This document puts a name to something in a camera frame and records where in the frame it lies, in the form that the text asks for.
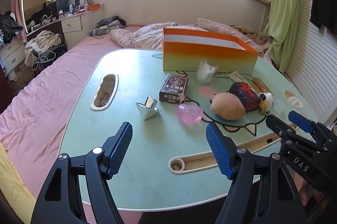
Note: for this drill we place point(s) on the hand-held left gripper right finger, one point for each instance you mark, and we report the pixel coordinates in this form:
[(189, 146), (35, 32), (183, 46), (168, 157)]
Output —
[(218, 153)]

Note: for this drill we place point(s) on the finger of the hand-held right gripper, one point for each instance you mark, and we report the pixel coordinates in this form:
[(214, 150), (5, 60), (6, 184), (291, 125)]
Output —
[(279, 126), (300, 120)]

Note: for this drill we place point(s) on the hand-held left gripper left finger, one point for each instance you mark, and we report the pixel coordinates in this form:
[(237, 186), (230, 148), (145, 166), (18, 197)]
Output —
[(118, 153)]

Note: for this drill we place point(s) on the gold tube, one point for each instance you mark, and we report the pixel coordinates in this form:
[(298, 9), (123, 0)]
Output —
[(259, 85)]

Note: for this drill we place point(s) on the black red pouch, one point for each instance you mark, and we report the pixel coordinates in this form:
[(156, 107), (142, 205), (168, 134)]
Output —
[(244, 95)]

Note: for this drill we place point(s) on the peach round plush toy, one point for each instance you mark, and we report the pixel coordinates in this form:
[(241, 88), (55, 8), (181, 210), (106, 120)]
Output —
[(227, 107)]

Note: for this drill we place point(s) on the pink clear heart case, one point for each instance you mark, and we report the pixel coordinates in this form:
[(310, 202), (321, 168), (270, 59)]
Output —
[(189, 114)]

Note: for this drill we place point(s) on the silver metallic mirror stand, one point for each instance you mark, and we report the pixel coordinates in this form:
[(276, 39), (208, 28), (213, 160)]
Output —
[(147, 111)]

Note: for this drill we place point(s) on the white cream tube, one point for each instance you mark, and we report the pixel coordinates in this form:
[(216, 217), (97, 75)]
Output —
[(239, 76)]

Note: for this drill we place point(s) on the brown printed box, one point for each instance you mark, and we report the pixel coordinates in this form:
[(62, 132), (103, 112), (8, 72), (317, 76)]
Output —
[(173, 87)]

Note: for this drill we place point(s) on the clear plastic bag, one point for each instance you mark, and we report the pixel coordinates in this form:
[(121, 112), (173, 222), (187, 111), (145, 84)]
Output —
[(206, 72)]

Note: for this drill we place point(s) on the orange gradient cardboard box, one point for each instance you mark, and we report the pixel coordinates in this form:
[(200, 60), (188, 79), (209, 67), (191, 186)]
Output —
[(205, 58)]

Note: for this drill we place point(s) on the green cartoon desktop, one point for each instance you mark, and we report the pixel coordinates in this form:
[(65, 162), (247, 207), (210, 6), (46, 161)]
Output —
[(131, 82)]

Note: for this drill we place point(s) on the person's right hand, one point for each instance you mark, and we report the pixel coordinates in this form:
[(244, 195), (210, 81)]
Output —
[(306, 191)]

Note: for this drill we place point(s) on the white slatted wardrobe door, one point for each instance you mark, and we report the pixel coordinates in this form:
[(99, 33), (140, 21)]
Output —
[(310, 69)]

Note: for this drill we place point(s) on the pink bedsheet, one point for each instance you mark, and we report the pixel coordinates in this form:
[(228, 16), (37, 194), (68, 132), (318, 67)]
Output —
[(52, 82)]

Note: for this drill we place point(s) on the beige clothing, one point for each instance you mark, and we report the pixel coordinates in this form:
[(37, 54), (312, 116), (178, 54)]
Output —
[(243, 29)]

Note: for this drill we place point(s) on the hanging green cloth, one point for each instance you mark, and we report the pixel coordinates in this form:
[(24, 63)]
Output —
[(284, 16)]

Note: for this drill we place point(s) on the yellow cloth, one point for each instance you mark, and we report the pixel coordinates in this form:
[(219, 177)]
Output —
[(13, 187)]

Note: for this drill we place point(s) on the hanging black clothing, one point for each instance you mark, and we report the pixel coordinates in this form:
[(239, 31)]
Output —
[(323, 3)]

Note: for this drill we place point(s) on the pink floral quilt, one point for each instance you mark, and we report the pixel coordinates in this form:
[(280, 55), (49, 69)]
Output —
[(142, 34)]

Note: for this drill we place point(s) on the dark grey clothing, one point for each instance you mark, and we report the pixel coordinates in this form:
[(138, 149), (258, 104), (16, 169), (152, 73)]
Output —
[(110, 22)]

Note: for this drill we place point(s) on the white clothes pile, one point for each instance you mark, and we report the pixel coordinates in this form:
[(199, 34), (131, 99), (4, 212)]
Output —
[(43, 41)]

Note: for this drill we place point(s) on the white drawer desk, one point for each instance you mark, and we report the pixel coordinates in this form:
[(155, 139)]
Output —
[(72, 25)]

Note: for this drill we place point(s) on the white drawer cabinet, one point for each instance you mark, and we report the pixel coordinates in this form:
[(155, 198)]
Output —
[(11, 54)]

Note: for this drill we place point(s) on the small orange box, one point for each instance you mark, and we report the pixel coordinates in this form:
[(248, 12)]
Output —
[(94, 7)]

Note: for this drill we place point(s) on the black monitor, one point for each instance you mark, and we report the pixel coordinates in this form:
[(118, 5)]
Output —
[(62, 5)]

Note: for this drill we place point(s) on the black clothes pile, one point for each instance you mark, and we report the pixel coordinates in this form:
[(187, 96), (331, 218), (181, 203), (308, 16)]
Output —
[(10, 24)]

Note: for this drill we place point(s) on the hanging pink towel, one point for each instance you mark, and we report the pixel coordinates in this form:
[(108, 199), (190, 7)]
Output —
[(16, 3)]

